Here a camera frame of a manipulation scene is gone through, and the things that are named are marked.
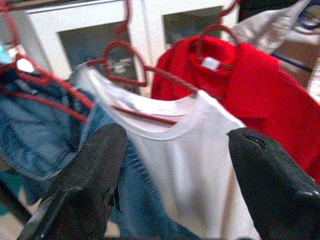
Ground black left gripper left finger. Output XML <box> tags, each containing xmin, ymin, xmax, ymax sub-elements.
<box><xmin>17</xmin><ymin>123</ymin><xmax>129</xmax><ymax>240</ymax></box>

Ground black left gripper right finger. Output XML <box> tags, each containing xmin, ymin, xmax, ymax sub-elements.
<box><xmin>226</xmin><ymin>127</ymin><xmax>320</xmax><ymax>240</ymax></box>

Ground blue denim shorts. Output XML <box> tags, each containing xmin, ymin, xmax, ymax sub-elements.
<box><xmin>0</xmin><ymin>62</ymin><xmax>208</xmax><ymax>240</ymax></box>

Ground red heart-shaped clothes hanger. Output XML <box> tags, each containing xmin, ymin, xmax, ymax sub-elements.
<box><xmin>86</xmin><ymin>0</ymin><xmax>201</xmax><ymax>126</ymax></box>
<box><xmin>0</xmin><ymin>4</ymin><xmax>95</xmax><ymax>124</ymax></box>
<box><xmin>192</xmin><ymin>0</ymin><xmax>245</xmax><ymax>71</ymax></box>

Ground white round-neck t-shirt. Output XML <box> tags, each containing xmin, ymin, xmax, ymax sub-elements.
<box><xmin>69</xmin><ymin>62</ymin><xmax>262</xmax><ymax>240</ymax></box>

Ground red shirt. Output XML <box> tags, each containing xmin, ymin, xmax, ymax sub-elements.
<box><xmin>151</xmin><ymin>36</ymin><xmax>320</xmax><ymax>186</ymax></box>

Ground white glass-door cabinet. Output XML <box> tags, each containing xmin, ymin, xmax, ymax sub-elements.
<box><xmin>14</xmin><ymin>0</ymin><xmax>241</xmax><ymax>96</ymax></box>

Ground pale grey white garment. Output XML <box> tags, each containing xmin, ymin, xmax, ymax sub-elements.
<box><xmin>233</xmin><ymin>0</ymin><xmax>320</xmax><ymax>55</ymax></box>

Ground black chrome clothes rack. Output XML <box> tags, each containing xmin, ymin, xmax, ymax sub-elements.
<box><xmin>0</xmin><ymin>0</ymin><xmax>126</xmax><ymax>13</ymax></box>

